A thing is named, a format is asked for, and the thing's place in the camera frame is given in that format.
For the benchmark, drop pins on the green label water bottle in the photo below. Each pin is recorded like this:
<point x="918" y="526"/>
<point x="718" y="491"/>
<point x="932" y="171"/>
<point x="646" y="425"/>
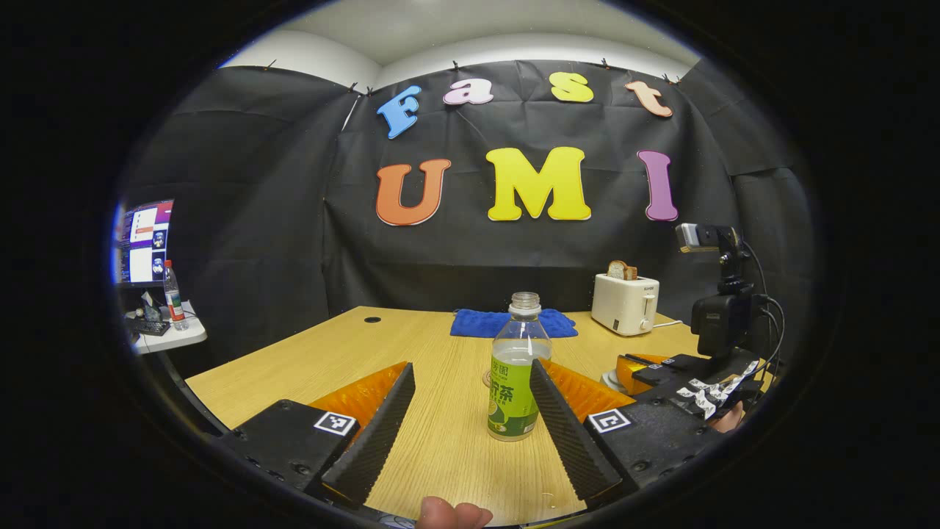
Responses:
<point x="514" y="397"/>

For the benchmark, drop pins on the bread slice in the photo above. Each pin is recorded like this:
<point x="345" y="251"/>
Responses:
<point x="618" y="270"/>

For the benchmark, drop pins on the computer monitor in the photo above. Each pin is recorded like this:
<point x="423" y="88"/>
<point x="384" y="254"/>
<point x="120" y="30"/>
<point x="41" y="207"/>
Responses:
<point x="143" y="242"/>

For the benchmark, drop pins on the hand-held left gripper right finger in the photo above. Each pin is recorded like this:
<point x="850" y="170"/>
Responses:
<point x="565" y="441"/>

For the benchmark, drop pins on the white floral teacup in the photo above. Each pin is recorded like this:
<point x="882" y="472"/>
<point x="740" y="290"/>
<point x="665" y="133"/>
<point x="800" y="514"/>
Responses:
<point x="609" y="382"/>

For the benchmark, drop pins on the clear bottle with red cap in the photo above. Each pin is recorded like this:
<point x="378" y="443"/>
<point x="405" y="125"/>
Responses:
<point x="174" y="297"/>

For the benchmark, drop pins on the white toaster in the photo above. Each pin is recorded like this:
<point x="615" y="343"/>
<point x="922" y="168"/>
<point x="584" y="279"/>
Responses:
<point x="624" y="305"/>

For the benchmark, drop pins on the round cork coaster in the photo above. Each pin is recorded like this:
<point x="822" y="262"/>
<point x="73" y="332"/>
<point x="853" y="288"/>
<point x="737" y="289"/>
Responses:
<point x="486" y="379"/>

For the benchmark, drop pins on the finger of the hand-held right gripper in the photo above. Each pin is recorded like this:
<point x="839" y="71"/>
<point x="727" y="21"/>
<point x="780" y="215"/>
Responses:
<point x="683" y="365"/>
<point x="626" y="373"/>

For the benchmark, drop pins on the black backdrop cloth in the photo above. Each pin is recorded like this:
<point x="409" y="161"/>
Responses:
<point x="294" y="220"/>

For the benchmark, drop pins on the white side table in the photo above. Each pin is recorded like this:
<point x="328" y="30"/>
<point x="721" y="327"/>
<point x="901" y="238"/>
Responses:
<point x="183" y="336"/>

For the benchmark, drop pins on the blue towel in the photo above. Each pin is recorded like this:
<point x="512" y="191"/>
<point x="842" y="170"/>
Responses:
<point x="474" y="323"/>

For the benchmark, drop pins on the black keyboard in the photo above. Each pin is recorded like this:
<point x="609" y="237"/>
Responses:
<point x="150" y="327"/>

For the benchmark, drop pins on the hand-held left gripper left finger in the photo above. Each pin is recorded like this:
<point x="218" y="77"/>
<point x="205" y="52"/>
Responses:
<point x="378" y="441"/>

